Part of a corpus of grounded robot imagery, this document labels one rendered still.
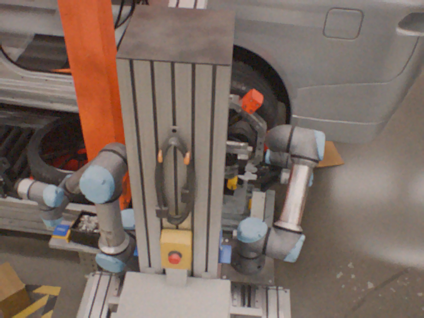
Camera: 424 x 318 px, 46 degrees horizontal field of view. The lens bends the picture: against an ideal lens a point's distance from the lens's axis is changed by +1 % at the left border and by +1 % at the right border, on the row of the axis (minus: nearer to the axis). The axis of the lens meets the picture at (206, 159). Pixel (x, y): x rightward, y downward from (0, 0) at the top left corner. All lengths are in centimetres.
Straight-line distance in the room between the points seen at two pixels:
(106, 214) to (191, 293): 42
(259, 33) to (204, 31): 136
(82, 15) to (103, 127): 56
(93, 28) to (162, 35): 93
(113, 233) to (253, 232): 55
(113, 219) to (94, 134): 70
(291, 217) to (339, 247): 140
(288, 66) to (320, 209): 128
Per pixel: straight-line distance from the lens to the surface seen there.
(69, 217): 309
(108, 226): 185
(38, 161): 320
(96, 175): 165
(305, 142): 202
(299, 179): 203
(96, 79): 222
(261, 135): 262
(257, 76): 272
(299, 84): 270
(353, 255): 338
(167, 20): 125
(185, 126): 119
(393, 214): 371
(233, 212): 316
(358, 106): 280
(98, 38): 211
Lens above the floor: 261
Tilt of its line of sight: 43 degrees down
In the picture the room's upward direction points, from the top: 2 degrees clockwise
